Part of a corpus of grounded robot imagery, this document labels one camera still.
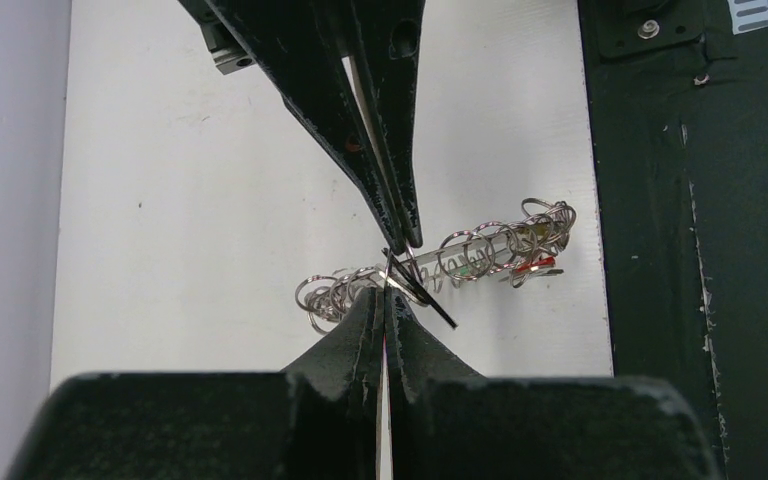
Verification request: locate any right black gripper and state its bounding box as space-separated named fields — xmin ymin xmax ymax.
xmin=179 ymin=0 xmax=425 ymax=255

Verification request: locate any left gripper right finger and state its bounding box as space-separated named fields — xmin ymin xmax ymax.
xmin=383 ymin=288 xmax=721 ymax=479

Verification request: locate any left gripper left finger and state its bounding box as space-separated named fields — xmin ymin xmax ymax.
xmin=6 ymin=288 xmax=383 ymax=479

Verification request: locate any metal disc with keyrings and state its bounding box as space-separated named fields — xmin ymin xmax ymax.
xmin=294 ymin=198 xmax=578 ymax=335

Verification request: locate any black tag key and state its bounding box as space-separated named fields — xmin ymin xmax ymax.
xmin=381 ymin=247 xmax=458 ymax=330

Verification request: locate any red key tag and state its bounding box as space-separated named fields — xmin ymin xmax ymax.
xmin=512 ymin=256 xmax=564 ymax=278

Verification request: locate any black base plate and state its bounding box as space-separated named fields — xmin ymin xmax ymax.
xmin=579 ymin=1 xmax=768 ymax=479

